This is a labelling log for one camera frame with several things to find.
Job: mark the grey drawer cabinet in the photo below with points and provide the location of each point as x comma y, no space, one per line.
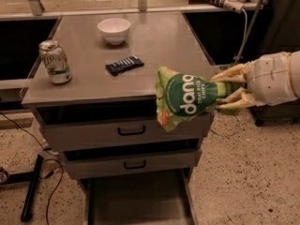
158,39

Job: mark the green white soda can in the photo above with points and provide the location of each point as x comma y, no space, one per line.
55,61

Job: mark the dark blue snack bar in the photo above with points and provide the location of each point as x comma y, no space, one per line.
124,65

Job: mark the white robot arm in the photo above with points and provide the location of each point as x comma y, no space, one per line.
271,79

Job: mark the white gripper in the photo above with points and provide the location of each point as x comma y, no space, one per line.
271,78

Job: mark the dark grey side cabinet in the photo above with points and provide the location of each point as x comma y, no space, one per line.
276,29

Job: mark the grey metal rail shelf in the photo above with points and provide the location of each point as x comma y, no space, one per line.
93,10

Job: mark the middle grey drawer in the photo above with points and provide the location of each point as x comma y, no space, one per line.
137,158

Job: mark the white ceramic bowl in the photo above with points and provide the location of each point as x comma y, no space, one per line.
114,30

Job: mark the top grey drawer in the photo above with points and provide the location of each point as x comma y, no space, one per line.
89,126

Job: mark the grey metal bracket block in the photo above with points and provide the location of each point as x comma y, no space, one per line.
221,68

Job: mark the green rice chip bag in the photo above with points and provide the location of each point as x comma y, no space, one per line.
182,97

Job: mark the bottom open grey drawer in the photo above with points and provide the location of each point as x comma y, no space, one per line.
151,198

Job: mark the black floor stand bar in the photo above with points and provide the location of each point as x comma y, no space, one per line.
30,177

